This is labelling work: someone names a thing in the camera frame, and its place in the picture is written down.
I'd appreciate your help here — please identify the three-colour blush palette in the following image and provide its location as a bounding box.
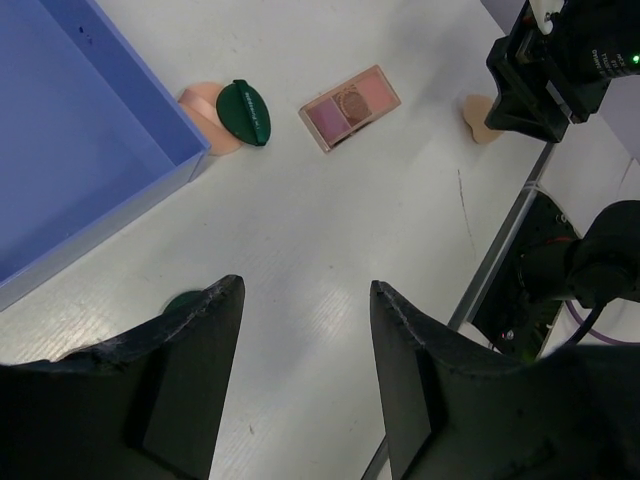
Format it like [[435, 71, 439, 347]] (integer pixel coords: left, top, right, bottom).
[[299, 65, 401, 153]]

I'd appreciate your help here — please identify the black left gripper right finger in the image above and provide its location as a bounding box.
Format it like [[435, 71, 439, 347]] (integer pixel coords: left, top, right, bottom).
[[370, 281, 639, 479]]

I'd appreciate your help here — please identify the peach round puff with ribbon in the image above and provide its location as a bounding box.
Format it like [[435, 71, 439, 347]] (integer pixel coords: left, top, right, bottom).
[[178, 82, 242, 156]]

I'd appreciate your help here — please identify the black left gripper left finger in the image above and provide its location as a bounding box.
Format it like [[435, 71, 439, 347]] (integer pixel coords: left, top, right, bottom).
[[1, 275, 245, 479]]

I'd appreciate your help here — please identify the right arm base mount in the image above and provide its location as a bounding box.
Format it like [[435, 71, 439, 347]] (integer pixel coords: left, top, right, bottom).
[[471, 191, 580, 363]]

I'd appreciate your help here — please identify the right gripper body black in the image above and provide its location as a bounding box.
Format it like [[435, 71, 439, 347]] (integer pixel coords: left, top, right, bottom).
[[485, 0, 639, 143]]

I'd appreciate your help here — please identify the beige gourd sponge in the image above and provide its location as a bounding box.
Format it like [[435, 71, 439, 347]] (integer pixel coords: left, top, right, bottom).
[[462, 94, 503, 145]]

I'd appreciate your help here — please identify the purple plastic bin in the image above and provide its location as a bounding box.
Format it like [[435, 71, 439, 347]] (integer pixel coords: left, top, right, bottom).
[[1, 1, 209, 306]]

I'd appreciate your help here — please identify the green puff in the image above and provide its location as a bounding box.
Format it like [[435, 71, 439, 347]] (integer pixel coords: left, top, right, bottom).
[[161, 290, 204, 316], [215, 79, 272, 147]]

